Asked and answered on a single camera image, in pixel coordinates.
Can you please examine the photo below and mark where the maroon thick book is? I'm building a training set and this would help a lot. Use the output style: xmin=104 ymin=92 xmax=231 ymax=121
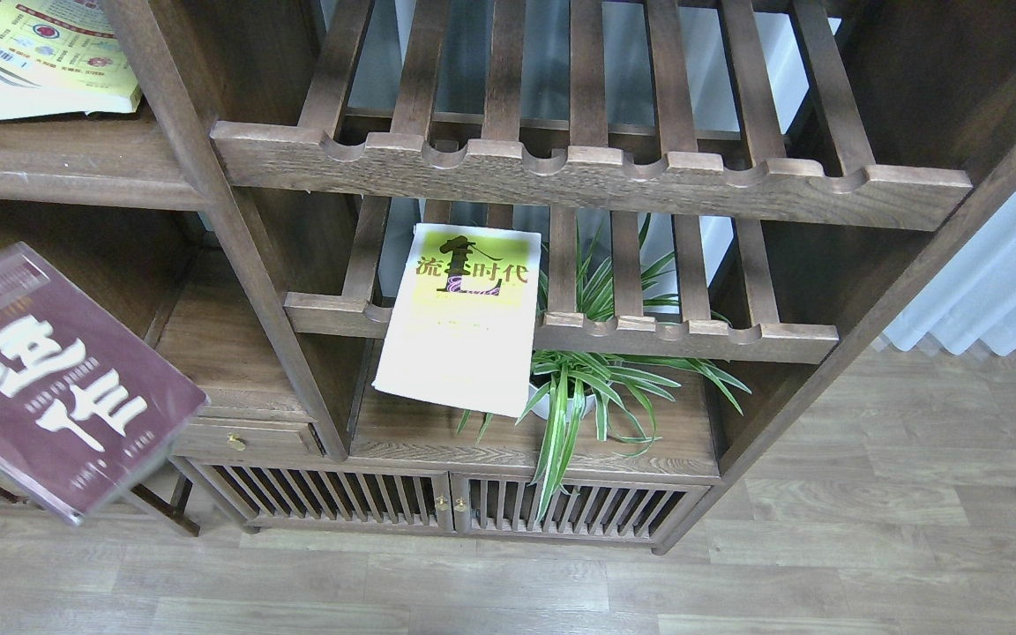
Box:
xmin=0 ymin=243 xmax=209 ymax=526

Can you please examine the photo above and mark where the green blue illustrated book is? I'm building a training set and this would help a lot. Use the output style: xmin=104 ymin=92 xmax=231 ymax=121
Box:
xmin=0 ymin=1 xmax=142 ymax=121

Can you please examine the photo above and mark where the dark wooden bookshelf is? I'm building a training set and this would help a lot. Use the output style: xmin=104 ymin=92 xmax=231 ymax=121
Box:
xmin=0 ymin=1 xmax=1016 ymax=554

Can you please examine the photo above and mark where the yellow white book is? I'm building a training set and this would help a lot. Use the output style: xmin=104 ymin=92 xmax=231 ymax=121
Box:
xmin=372 ymin=223 xmax=542 ymax=417

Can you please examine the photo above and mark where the white plant pot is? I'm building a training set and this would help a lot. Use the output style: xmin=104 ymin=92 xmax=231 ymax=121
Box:
xmin=528 ymin=385 xmax=596 ymax=421

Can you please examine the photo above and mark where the green spider plant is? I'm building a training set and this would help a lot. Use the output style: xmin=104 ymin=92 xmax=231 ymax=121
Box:
xmin=458 ymin=212 xmax=753 ymax=523

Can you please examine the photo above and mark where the right slatted cabinet door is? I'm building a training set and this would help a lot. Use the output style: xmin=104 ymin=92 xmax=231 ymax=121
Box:
xmin=449 ymin=473 xmax=708 ymax=547

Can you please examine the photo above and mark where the slatted cabinet door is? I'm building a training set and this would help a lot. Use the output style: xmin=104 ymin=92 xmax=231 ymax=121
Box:
xmin=176 ymin=459 xmax=454 ymax=534
xmin=449 ymin=473 xmax=708 ymax=547

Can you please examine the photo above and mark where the left slatted cabinet door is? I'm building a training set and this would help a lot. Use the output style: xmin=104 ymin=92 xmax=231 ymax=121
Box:
xmin=176 ymin=459 xmax=454 ymax=534

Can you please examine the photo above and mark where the wooden drawer brass knob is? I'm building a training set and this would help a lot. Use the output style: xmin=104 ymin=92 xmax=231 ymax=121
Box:
xmin=175 ymin=415 xmax=327 ymax=461

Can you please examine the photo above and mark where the white curtain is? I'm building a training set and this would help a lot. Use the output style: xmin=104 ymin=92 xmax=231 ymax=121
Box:
xmin=875 ymin=192 xmax=1016 ymax=356

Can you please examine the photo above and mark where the dark wooden side furniture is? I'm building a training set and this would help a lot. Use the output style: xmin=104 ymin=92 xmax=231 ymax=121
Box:
xmin=0 ymin=461 xmax=200 ymax=537

